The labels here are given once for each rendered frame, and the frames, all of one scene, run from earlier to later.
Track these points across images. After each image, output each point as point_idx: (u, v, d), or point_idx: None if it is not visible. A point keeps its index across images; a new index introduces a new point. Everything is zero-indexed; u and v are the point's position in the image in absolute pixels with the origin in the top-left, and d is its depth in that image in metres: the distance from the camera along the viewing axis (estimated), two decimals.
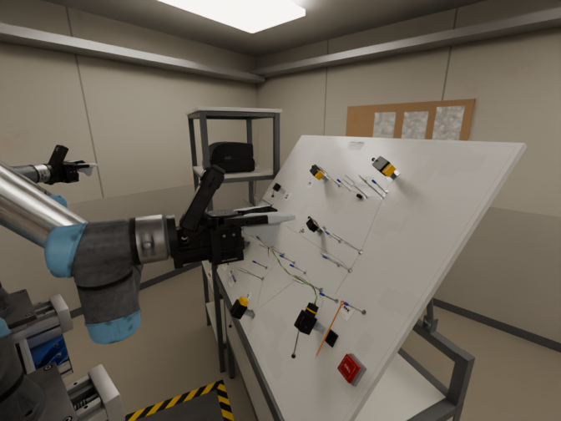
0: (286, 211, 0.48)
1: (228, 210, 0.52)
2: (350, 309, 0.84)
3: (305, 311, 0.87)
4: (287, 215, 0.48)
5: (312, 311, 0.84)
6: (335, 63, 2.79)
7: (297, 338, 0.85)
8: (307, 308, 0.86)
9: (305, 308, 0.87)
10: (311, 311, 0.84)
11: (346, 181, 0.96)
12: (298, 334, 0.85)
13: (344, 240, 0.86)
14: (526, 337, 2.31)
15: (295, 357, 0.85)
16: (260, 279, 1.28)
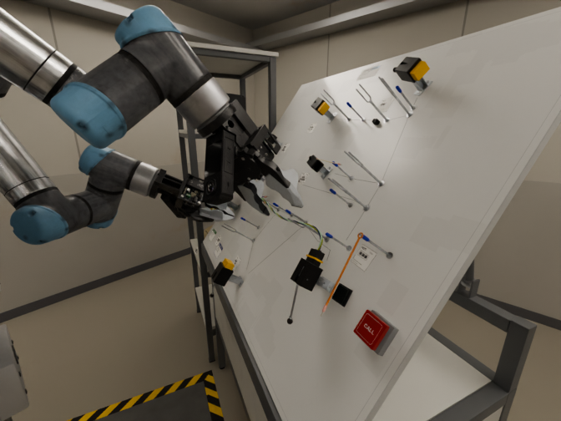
0: (265, 213, 0.53)
1: (267, 170, 0.44)
2: (368, 255, 0.60)
3: (306, 259, 0.63)
4: (266, 212, 0.54)
5: (315, 257, 0.61)
6: (338, 27, 2.56)
7: (295, 296, 0.61)
8: (309, 256, 0.63)
9: (306, 256, 0.64)
10: (315, 258, 0.61)
11: (360, 93, 0.72)
12: (295, 290, 0.61)
13: (360, 162, 0.62)
14: (552, 324, 2.07)
15: (292, 322, 0.62)
16: (251, 240, 1.04)
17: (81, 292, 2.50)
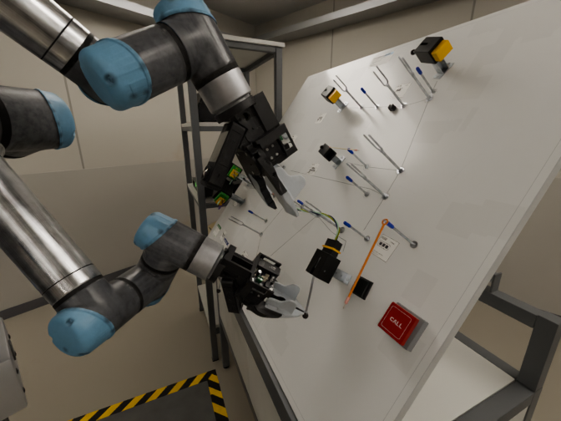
0: (270, 206, 0.54)
1: (265, 172, 0.44)
2: (390, 245, 0.56)
3: (323, 250, 0.59)
4: (272, 205, 0.54)
5: (333, 248, 0.57)
6: (342, 21, 2.52)
7: (311, 289, 0.58)
8: (325, 246, 0.59)
9: (323, 246, 0.60)
10: (332, 249, 0.57)
11: (376, 76, 0.68)
12: (312, 282, 0.58)
13: (380, 146, 0.58)
14: None
15: (307, 317, 0.58)
16: (259, 235, 1.00)
17: None
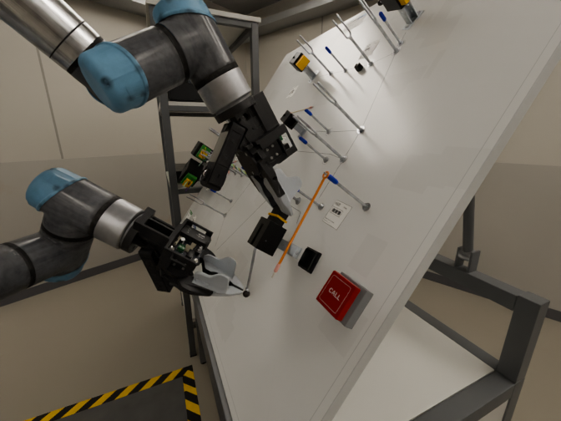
0: None
1: (265, 175, 0.44)
2: (342, 210, 0.48)
3: (268, 218, 0.51)
4: None
5: (278, 215, 0.49)
6: (331, 7, 2.44)
7: (253, 262, 0.50)
8: (270, 213, 0.51)
9: (269, 215, 0.52)
10: (276, 215, 0.49)
11: (336, 26, 0.60)
12: (253, 255, 0.50)
13: (333, 98, 0.50)
14: (556, 317, 1.95)
15: (249, 294, 0.50)
16: (223, 215, 0.92)
17: (61, 286, 2.39)
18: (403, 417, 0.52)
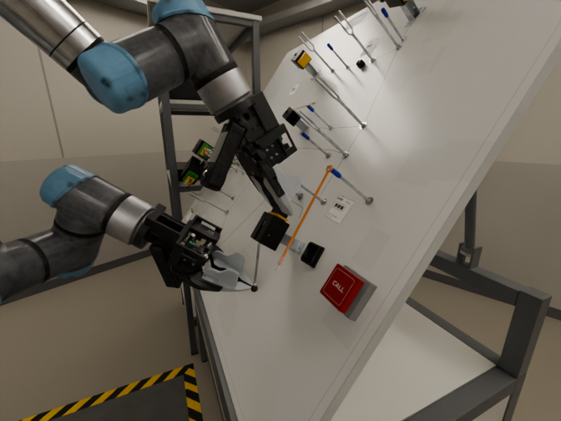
0: None
1: (265, 175, 0.44)
2: (345, 205, 0.49)
3: None
4: None
5: (278, 214, 0.49)
6: (332, 6, 2.44)
7: (258, 257, 0.50)
8: (270, 212, 0.51)
9: (269, 214, 0.52)
10: (276, 215, 0.49)
11: (339, 22, 0.60)
12: (257, 250, 0.50)
13: (336, 93, 0.51)
14: (557, 316, 1.95)
15: (256, 289, 0.51)
16: (224, 212, 0.92)
17: (62, 284, 2.39)
18: (406, 411, 0.52)
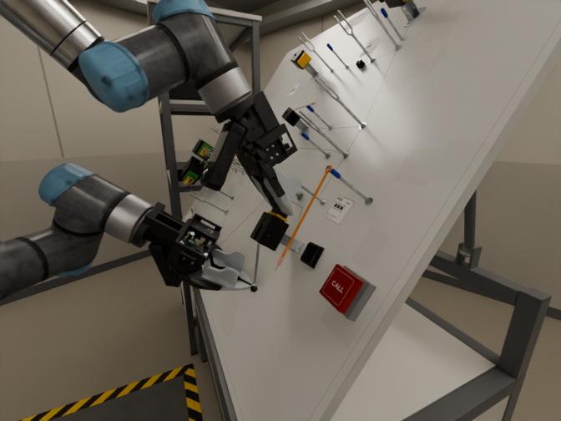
0: None
1: (265, 175, 0.44)
2: (345, 205, 0.49)
3: None
4: None
5: (278, 214, 0.49)
6: (331, 6, 2.44)
7: (258, 257, 0.50)
8: (270, 212, 0.51)
9: (269, 214, 0.52)
10: (276, 215, 0.49)
11: (339, 22, 0.60)
12: (257, 250, 0.50)
13: (336, 93, 0.51)
14: (556, 316, 1.96)
15: (256, 289, 0.51)
16: (224, 213, 0.92)
17: (62, 284, 2.39)
18: (406, 411, 0.52)
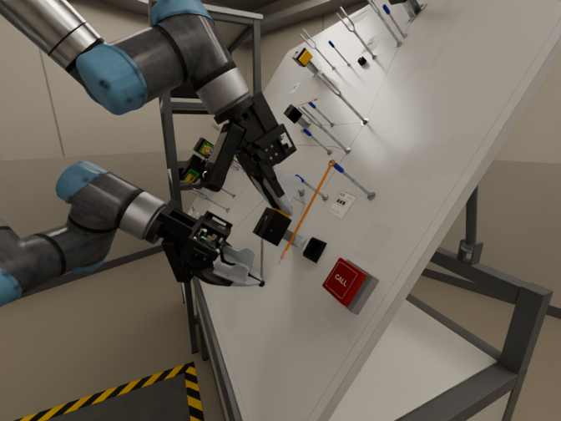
0: None
1: (265, 175, 0.44)
2: (347, 200, 0.49)
3: None
4: None
5: (280, 210, 0.49)
6: (332, 5, 2.44)
7: (262, 253, 0.51)
8: (273, 208, 0.51)
9: None
10: (278, 211, 0.49)
11: (341, 19, 0.60)
12: (261, 246, 0.50)
13: (338, 89, 0.51)
14: (557, 315, 1.96)
15: (264, 284, 0.51)
16: (225, 210, 0.93)
17: (63, 283, 2.39)
18: (407, 406, 0.52)
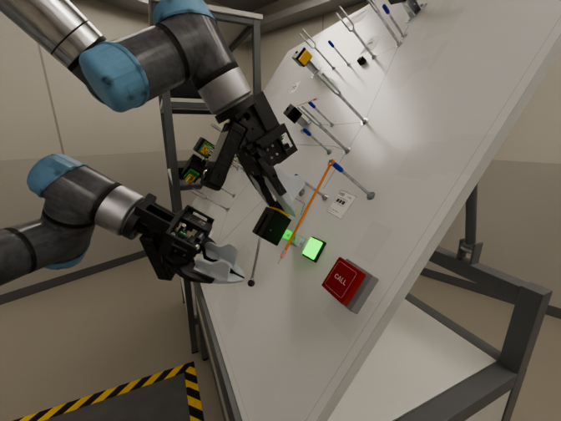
0: (271, 207, 0.54)
1: (265, 173, 0.44)
2: (346, 200, 0.49)
3: None
4: None
5: (280, 209, 0.49)
6: (332, 5, 2.44)
7: (258, 251, 0.50)
8: (272, 207, 0.51)
9: (271, 209, 0.52)
10: (278, 210, 0.49)
11: (340, 19, 0.60)
12: (258, 244, 0.50)
13: (337, 88, 0.51)
14: (557, 315, 1.96)
15: (254, 284, 0.50)
16: (225, 210, 0.93)
17: (63, 283, 2.39)
18: (406, 405, 0.52)
